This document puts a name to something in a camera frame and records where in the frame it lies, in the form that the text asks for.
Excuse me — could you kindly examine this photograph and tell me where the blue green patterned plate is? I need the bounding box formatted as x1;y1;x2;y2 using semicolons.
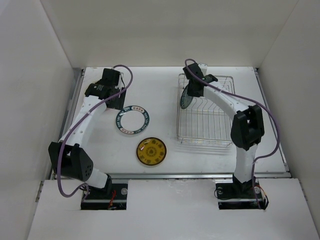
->
180;85;194;110

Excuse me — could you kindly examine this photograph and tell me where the green rim white plate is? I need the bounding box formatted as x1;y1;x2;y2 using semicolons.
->
115;105;150;135

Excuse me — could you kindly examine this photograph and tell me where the yellow patterned plate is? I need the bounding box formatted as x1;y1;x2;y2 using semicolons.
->
136;137;167;167

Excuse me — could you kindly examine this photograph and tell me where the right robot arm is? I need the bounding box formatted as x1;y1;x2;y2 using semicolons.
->
183;62;265;197

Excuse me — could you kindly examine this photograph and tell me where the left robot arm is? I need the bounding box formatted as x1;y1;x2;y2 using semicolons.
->
48;68;126;199

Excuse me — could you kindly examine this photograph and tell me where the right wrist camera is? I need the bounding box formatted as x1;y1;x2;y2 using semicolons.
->
198;63;208;76

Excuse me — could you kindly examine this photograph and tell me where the wire dish rack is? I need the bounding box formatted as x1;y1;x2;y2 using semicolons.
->
176;73;232;147

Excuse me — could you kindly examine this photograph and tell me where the front aluminium rail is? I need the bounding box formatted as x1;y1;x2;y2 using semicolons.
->
109;171;292;180

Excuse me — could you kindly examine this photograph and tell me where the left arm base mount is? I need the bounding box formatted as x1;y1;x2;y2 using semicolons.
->
80;179;129;211

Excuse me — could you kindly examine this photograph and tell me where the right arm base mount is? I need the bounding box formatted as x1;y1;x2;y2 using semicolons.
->
214;181;269;210

